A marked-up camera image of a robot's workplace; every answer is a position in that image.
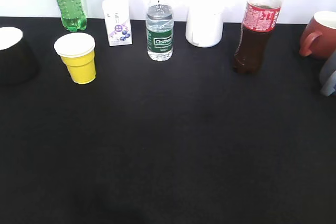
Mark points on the cola bottle red label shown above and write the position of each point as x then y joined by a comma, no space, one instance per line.
257,26

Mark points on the red ceramic mug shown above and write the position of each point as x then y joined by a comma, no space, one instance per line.
318,38

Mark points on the clear water bottle green label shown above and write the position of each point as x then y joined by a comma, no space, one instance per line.
159,30

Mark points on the black cup white inside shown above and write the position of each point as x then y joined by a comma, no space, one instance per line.
18,62

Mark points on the yellow plastic cup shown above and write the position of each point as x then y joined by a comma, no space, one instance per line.
76,50

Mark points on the white ceramic mug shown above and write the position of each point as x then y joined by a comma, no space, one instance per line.
204,27

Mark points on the white blueberry milk carton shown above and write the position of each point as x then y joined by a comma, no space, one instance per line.
117,21

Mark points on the grey blue mug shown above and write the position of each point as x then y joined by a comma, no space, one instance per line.
327,76

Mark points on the green sprite bottle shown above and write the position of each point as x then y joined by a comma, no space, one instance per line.
72,15

